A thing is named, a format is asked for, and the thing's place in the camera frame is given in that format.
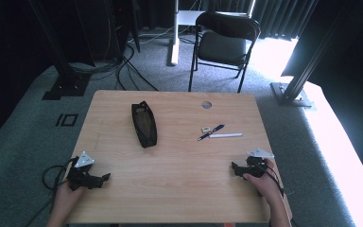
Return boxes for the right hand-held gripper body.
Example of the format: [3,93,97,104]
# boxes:
[245,148,275,179]

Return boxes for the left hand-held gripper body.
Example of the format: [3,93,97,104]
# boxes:
[66,150,105,192]

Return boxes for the white pen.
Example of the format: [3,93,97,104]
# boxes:
[208,132,244,139]

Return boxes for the blue pen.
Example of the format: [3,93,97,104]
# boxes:
[197,124,226,142]

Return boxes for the black pencil case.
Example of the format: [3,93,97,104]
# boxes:
[130,100,158,149]

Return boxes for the person's right hand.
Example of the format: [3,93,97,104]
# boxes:
[242,158,282,202]

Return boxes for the person's left hand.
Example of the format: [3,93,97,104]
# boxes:
[54,181,88,211]

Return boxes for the black metal stand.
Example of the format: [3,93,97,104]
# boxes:
[27,0,93,101]
[269,0,348,109]

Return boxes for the black folding chair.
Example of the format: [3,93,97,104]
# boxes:
[187,10,262,94]

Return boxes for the dark cabinet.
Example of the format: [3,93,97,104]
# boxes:
[84,0,142,62]

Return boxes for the dark curtain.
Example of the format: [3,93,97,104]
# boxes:
[138,0,320,42]

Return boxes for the right hand-held gripper cable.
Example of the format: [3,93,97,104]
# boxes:
[258,162,285,198]

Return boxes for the hand-held gripper cable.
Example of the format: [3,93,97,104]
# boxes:
[258,162,285,198]
[24,157,78,227]

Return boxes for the left hand-held gripper cable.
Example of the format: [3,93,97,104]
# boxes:
[24,157,78,227]

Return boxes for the bundle of floor cables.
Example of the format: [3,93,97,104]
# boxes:
[68,18,199,93]

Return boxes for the white desk frame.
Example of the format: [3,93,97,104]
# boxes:
[165,0,257,67]

